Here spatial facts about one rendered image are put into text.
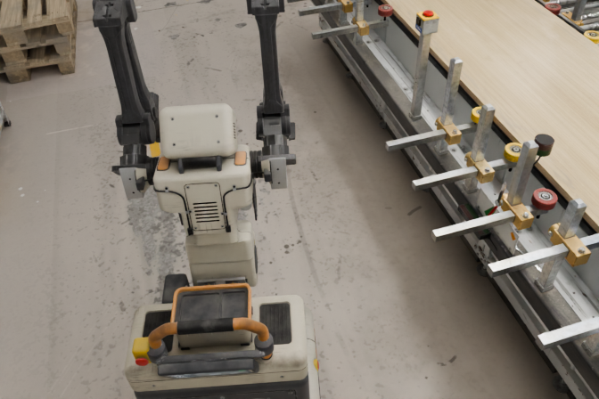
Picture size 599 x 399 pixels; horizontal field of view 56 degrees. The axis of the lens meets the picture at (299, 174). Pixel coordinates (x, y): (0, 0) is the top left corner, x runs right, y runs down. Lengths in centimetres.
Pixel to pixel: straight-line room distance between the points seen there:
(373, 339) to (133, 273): 127
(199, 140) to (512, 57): 170
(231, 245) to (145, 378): 48
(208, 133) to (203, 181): 14
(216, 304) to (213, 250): 24
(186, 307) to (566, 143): 153
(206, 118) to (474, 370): 168
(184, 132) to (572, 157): 143
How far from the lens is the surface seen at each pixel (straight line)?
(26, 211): 364
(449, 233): 197
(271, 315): 180
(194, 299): 175
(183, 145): 161
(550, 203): 210
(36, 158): 400
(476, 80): 264
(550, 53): 293
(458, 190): 237
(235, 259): 192
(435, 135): 237
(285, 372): 176
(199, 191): 164
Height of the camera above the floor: 231
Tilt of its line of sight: 43 degrees down
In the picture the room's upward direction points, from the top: 3 degrees counter-clockwise
